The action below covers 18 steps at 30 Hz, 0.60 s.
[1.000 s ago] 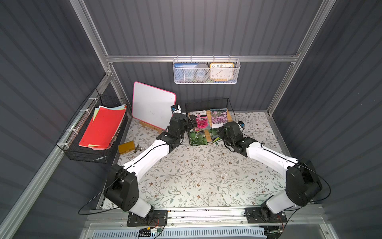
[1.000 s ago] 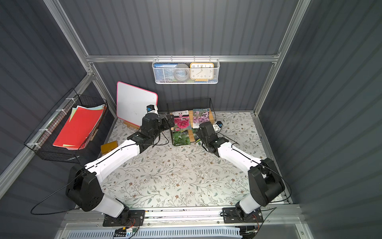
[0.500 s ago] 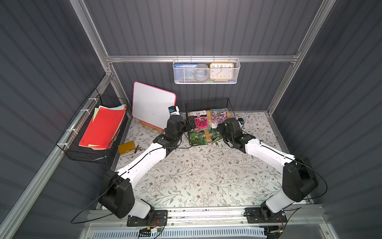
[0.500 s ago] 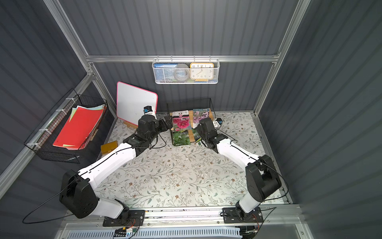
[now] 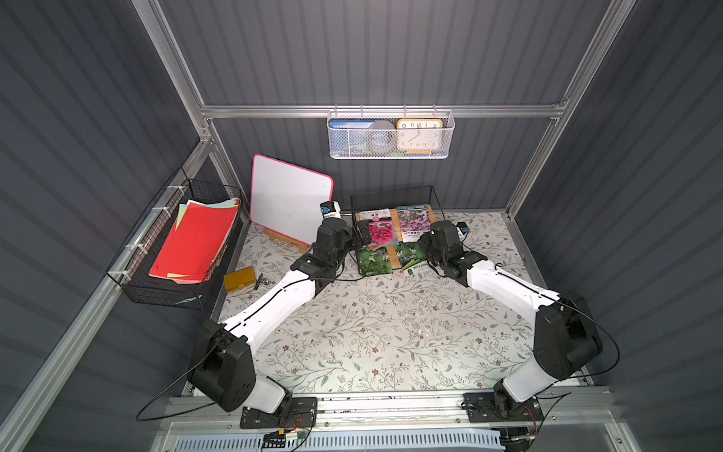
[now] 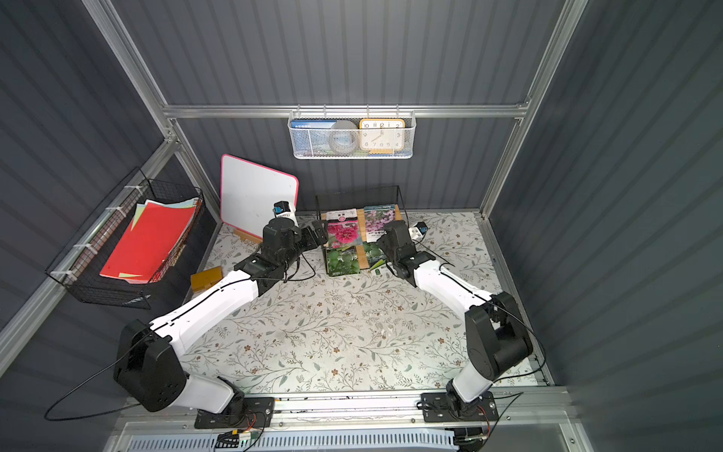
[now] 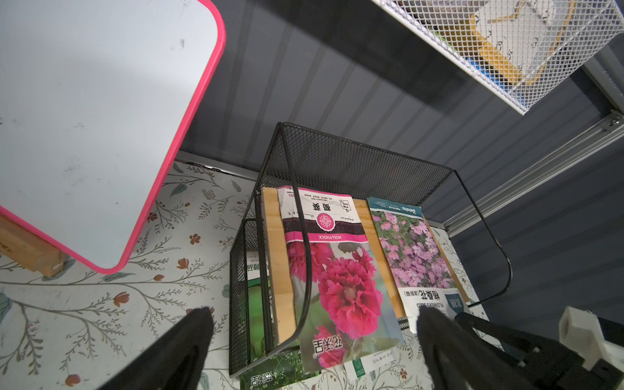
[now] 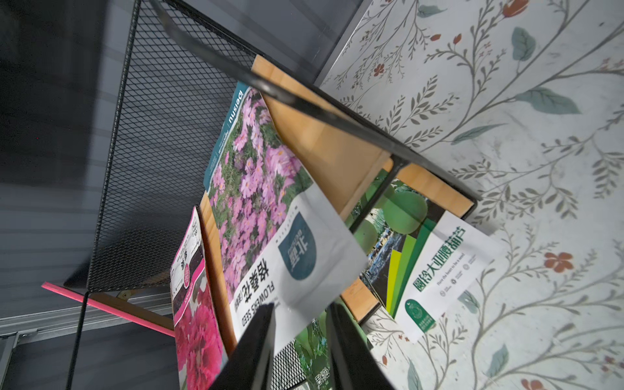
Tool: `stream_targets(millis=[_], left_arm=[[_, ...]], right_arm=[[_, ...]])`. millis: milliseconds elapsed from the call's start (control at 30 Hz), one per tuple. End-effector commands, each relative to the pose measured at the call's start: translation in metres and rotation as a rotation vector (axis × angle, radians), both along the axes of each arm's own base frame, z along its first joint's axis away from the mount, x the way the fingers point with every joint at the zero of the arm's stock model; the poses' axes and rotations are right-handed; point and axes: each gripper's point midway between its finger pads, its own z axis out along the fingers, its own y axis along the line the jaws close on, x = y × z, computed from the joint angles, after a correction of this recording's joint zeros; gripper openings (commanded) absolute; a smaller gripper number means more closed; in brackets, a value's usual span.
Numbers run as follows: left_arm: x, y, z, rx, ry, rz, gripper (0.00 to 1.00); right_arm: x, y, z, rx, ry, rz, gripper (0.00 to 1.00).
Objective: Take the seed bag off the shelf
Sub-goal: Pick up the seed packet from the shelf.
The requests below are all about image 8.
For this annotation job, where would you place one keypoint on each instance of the green gourd seed bag left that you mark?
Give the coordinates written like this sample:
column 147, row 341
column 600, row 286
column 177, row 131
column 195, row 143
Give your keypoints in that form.
column 311, row 346

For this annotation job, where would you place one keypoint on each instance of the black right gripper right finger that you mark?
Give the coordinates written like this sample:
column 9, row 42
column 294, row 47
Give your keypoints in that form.
column 351, row 364

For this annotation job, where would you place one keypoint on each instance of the green gourd seed bag right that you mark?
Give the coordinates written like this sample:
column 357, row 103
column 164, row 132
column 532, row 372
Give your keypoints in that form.
column 421, row 257

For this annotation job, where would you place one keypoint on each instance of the purple flower seed bag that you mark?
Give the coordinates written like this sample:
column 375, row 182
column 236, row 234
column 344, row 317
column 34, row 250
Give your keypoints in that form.
column 281, row 241

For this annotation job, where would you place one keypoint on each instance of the pink carnation seed bag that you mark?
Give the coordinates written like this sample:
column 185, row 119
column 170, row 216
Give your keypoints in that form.
column 200, row 351

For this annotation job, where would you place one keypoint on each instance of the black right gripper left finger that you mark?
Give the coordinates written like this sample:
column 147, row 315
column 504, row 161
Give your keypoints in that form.
column 250, row 366

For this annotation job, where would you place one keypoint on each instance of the pink framed whiteboard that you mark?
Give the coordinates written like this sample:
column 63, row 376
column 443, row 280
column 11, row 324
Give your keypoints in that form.
column 119, row 308

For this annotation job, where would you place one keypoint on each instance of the black mesh wooden shelf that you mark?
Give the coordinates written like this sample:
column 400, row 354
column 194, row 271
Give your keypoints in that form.
column 180, row 68

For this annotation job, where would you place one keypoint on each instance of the green gourd seed bag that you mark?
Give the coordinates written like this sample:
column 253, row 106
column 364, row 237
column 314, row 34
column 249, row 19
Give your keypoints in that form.
column 421, row 257
column 311, row 346

